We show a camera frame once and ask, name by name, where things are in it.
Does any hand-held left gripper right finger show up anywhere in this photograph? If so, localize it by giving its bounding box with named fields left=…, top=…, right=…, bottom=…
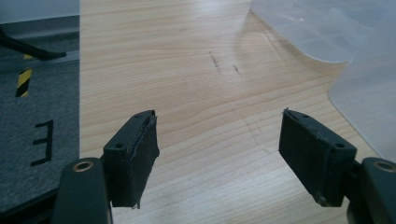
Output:
left=277, top=107, right=358, bottom=208

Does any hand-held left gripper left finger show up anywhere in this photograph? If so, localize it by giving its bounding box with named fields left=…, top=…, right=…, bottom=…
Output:
left=102, top=109, right=161, bottom=210

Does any translucent plastic box lid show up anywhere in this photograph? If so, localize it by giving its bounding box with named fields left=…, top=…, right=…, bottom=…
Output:
left=328, top=12, right=396, bottom=164

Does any black tape floor marking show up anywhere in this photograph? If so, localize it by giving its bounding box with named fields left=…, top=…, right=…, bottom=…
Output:
left=30, top=119, right=54, bottom=167

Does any yellow black hazard tape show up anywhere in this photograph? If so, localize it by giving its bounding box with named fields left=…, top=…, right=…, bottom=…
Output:
left=15, top=53, right=35, bottom=98

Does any black cable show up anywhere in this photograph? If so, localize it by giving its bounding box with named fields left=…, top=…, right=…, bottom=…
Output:
left=0, top=26, right=67, bottom=62

